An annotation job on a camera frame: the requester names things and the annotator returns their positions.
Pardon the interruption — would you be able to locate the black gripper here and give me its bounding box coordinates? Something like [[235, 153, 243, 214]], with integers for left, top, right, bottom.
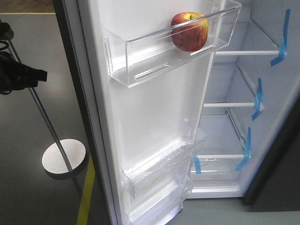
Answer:
[[0, 22, 47, 94]]

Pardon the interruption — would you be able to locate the red yellow apple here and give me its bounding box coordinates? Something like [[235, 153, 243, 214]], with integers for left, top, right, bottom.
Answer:
[[171, 12, 209, 53]]

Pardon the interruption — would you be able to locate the grey fridge with open door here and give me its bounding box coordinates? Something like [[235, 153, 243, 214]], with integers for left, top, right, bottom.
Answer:
[[53, 0, 300, 225]]

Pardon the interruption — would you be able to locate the metal stanchion pole with base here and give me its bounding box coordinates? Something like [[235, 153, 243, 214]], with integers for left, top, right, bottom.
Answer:
[[6, 41, 87, 176]]

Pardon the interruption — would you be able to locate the clear upper door bin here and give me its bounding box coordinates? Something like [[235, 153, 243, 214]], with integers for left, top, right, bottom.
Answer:
[[104, 0, 241, 88]]

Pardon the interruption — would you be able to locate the clear door bin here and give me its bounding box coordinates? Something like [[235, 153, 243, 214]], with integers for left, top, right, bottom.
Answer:
[[104, 0, 241, 88], [124, 169, 193, 225], [121, 119, 206, 199]]

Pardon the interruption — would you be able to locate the clear middle door bin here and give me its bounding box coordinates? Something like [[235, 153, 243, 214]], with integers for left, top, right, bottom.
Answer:
[[121, 119, 206, 199]]

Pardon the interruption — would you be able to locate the clear lower door bin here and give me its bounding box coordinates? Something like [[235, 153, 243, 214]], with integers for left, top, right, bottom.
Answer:
[[124, 169, 193, 225]]

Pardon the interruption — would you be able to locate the blue tape strip drawer left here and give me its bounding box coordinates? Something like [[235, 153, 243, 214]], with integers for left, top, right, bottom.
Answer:
[[193, 156, 202, 174]]

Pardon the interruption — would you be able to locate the blue tape strip middle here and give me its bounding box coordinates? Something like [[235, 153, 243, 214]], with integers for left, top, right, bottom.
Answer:
[[251, 78, 263, 121]]

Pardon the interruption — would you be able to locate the blue tape strip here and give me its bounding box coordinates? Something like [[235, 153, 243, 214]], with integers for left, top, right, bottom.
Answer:
[[251, 78, 263, 121], [234, 127, 252, 172], [270, 9, 291, 67]]

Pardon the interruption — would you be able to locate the blue tape strip lower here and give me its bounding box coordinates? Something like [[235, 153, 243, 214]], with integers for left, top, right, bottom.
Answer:
[[234, 127, 252, 172]]

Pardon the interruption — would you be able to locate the blue tape strip top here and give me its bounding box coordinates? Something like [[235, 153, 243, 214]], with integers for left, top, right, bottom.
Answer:
[[270, 9, 291, 67]]

